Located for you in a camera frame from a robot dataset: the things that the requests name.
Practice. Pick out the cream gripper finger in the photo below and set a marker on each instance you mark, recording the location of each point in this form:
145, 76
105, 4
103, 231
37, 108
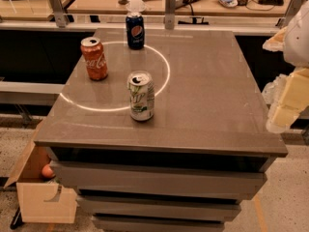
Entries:
276, 42
288, 96

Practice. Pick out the orange ball in box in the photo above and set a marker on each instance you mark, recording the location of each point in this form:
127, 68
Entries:
47, 172

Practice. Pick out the right metal bracket post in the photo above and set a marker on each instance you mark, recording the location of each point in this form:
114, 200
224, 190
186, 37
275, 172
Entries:
293, 8

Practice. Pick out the cardboard box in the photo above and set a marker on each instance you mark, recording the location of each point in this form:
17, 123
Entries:
40, 199

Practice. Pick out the middle metal bracket post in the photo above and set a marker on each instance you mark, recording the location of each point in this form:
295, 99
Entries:
169, 20

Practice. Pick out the blue pepsi can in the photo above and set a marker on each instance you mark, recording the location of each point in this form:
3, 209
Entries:
135, 32

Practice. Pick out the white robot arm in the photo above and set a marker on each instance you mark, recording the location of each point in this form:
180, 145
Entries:
296, 42

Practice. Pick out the metal bracket post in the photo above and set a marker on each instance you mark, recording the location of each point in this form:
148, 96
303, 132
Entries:
293, 8
60, 16
169, 20

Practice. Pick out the grey drawer cabinet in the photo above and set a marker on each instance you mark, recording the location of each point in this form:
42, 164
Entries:
188, 168

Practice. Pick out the clear plastic cup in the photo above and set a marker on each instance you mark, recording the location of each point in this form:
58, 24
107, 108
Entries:
136, 6

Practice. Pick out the orange coca-cola can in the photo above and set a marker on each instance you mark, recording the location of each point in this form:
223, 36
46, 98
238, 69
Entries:
93, 53

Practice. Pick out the left metal bracket post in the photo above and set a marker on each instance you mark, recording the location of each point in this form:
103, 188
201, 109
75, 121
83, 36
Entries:
60, 16

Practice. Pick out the green white 7up can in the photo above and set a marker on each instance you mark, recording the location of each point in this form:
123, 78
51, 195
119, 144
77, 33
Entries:
141, 95

